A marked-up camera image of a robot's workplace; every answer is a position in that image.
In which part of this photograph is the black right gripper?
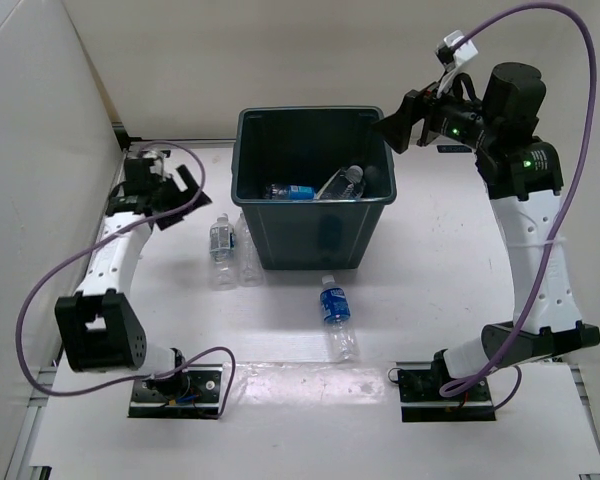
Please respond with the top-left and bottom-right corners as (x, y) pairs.
(371, 67), (500, 155)

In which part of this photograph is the clear bottle apple label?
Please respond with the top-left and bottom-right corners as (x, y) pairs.
(316, 165), (366, 200)

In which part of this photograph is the clear bottle white blue label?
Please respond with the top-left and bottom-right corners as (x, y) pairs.
(209, 213), (237, 290)

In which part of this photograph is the clear unlabelled plastic bottle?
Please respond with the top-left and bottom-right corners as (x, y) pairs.
(236, 212), (263, 287)

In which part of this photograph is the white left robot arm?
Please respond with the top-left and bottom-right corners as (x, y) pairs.
(54, 148), (211, 400)

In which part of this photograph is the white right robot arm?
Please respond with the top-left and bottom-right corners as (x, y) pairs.
(372, 62), (600, 400)

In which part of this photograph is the dark green plastic bin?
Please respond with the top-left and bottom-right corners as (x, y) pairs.
(231, 106), (397, 270)

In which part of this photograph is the clear bottle dark blue label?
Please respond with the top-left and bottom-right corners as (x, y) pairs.
(319, 275), (359, 362)

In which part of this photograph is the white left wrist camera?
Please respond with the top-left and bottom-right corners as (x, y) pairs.
(138, 148), (171, 179)

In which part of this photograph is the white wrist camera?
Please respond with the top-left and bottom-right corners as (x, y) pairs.
(435, 30), (478, 98)
(138, 148), (171, 179)

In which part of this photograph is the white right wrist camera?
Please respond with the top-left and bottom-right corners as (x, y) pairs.
(435, 30), (478, 98)

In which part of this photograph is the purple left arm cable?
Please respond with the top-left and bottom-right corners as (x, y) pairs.
(17, 142), (238, 419)

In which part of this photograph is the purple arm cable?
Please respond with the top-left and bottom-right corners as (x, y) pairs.
(17, 142), (238, 419)
(439, 2), (597, 414)

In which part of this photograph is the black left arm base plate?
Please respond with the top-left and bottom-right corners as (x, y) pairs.
(127, 364), (223, 420)

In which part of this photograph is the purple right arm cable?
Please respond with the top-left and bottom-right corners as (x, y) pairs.
(439, 2), (597, 414)

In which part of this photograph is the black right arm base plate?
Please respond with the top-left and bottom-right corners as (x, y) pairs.
(387, 363), (496, 423)

